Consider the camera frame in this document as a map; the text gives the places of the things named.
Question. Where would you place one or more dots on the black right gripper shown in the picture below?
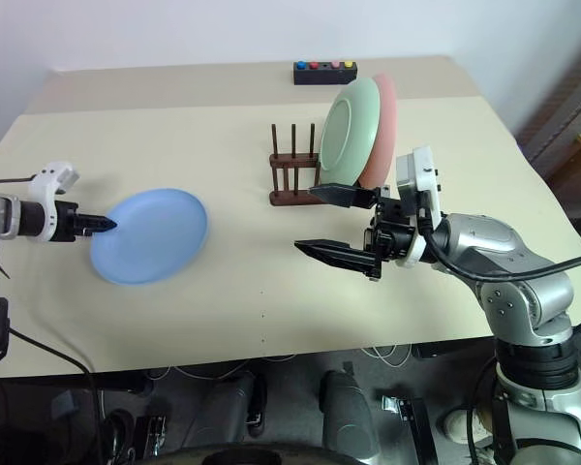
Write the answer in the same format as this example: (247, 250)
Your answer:
(392, 227)

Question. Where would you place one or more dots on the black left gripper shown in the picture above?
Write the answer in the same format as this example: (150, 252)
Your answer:
(67, 220)

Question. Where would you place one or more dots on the blue plastic plate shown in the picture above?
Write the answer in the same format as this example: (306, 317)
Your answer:
(160, 237)

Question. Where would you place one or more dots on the brown wooden dish rack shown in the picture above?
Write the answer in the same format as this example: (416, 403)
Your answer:
(283, 197)

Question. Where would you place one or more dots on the green plastic plate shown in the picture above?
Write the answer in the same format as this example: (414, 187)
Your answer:
(348, 131)

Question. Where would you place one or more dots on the pink red plastic plate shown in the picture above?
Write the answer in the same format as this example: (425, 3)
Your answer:
(388, 126)

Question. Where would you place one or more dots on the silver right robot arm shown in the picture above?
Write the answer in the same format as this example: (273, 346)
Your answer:
(489, 237)

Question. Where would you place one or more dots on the beige table cover sheet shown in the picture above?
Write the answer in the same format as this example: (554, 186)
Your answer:
(223, 145)

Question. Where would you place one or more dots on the black button box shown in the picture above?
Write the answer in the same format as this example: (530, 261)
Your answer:
(324, 76)

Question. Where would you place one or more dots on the dark grey rounded shape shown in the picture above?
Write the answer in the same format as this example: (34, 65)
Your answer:
(348, 412)
(227, 402)

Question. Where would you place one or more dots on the black metal caster leg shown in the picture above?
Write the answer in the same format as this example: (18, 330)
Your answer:
(416, 426)

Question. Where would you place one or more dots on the white shoe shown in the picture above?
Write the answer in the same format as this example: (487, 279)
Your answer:
(457, 426)

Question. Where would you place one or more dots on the wide black rounded shape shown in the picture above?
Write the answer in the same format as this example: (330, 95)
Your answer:
(261, 455)

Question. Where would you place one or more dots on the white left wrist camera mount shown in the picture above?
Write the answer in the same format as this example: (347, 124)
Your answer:
(46, 181)

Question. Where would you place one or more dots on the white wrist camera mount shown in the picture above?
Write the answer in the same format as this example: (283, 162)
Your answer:
(423, 169)
(46, 181)

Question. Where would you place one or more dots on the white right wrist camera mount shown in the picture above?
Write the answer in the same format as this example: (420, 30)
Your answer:
(423, 169)

